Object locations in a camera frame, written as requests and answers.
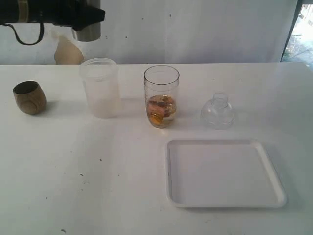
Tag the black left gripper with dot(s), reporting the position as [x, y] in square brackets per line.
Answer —
[77, 14]

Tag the stainless steel cup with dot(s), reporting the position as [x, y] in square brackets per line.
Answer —
[88, 34]

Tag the round wooden cup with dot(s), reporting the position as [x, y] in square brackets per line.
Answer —
[30, 97]

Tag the clear domed shaker lid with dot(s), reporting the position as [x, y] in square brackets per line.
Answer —
[217, 112]

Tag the clear plastic shaker tumbler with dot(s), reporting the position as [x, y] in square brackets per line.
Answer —
[161, 85]

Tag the frosted plastic jar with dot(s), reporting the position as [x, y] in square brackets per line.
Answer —
[100, 80]

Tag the white plastic tray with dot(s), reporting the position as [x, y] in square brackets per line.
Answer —
[222, 174]

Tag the dark window frame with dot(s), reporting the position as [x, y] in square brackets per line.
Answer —
[299, 44]

